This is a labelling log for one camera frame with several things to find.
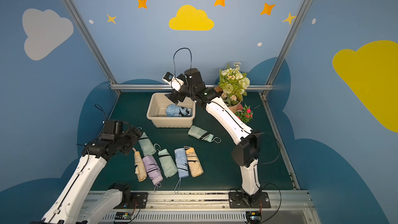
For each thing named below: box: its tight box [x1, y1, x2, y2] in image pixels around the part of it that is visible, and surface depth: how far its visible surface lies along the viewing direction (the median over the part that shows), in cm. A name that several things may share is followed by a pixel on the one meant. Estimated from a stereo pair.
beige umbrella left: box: [132, 147, 148, 182], surface depth 82 cm
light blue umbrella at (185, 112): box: [178, 106, 193, 118], surface depth 107 cm
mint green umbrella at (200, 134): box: [187, 124, 222, 144], surface depth 98 cm
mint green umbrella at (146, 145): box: [137, 131, 157, 158], surface depth 90 cm
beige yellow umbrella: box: [183, 146, 205, 178], surface depth 85 cm
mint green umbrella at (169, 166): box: [153, 143, 178, 179], surface depth 86 cm
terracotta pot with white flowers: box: [215, 62, 251, 114], surface depth 90 cm
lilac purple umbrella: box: [141, 155, 164, 193], surface depth 82 cm
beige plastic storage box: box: [146, 92, 196, 129], surface depth 103 cm
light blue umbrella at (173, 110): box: [165, 104, 193, 118], surface depth 106 cm
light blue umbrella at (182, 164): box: [174, 147, 190, 194], surface depth 85 cm
